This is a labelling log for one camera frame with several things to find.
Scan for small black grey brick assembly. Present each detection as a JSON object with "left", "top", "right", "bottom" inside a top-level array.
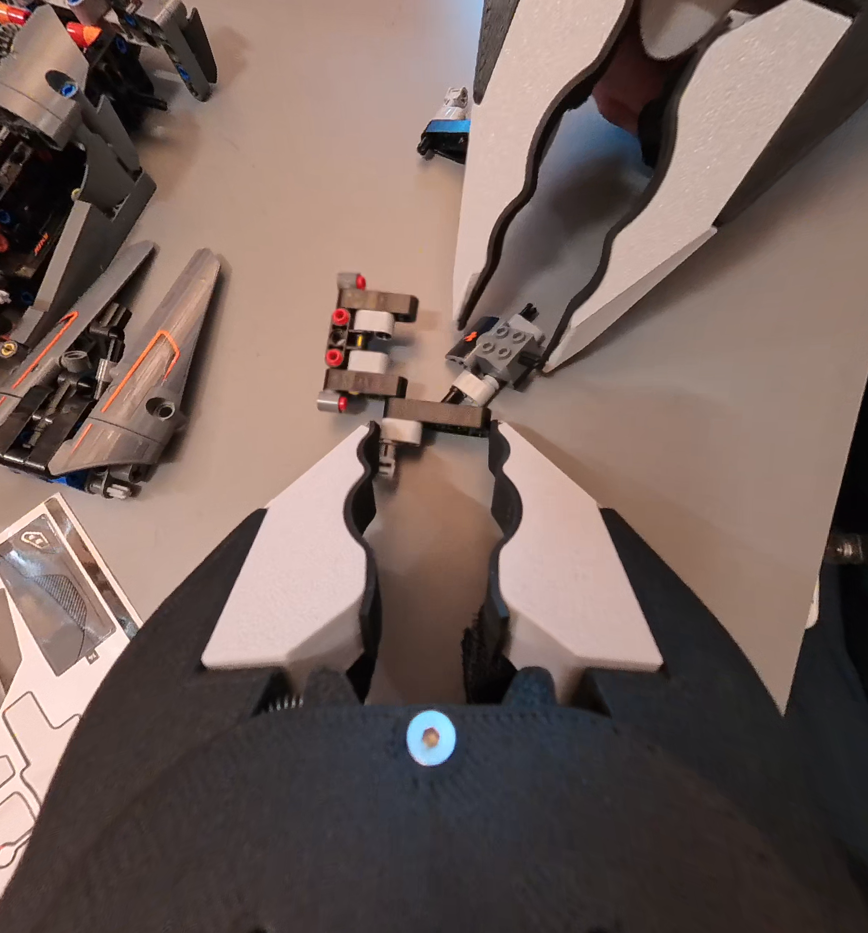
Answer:
[{"left": 316, "top": 271, "right": 420, "bottom": 416}]

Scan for large lego car chassis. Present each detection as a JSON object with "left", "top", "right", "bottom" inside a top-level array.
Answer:
[{"left": 0, "top": 0, "right": 220, "bottom": 365}]

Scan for person's right hand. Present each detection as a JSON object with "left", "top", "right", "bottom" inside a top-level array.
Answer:
[{"left": 593, "top": 33, "right": 661, "bottom": 143}]

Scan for white sticker sheet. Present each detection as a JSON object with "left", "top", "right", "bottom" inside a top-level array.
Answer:
[{"left": 0, "top": 492, "right": 143, "bottom": 933}]

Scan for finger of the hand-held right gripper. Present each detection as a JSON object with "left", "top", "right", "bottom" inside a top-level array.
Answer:
[
  {"left": 542, "top": 11, "right": 868, "bottom": 376},
  {"left": 452, "top": 0, "right": 639, "bottom": 332}
]

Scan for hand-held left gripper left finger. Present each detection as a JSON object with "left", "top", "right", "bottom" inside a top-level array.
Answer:
[{"left": 201, "top": 419, "right": 382, "bottom": 704}]

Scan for black lego beam with connector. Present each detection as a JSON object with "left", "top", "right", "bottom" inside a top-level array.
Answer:
[{"left": 377, "top": 397, "right": 493, "bottom": 478}]

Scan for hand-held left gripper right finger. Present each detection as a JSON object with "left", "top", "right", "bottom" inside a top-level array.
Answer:
[{"left": 488, "top": 419, "right": 665, "bottom": 707}]

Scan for black printed lego block assembly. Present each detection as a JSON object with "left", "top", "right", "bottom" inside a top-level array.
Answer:
[{"left": 444, "top": 302, "right": 551, "bottom": 409}]

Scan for grey lego wing panel assembly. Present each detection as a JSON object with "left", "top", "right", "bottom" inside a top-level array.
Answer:
[{"left": 0, "top": 242, "right": 223, "bottom": 500}]

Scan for small blue black lego piece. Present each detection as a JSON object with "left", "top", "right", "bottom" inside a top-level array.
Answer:
[{"left": 415, "top": 86, "right": 473, "bottom": 165}]

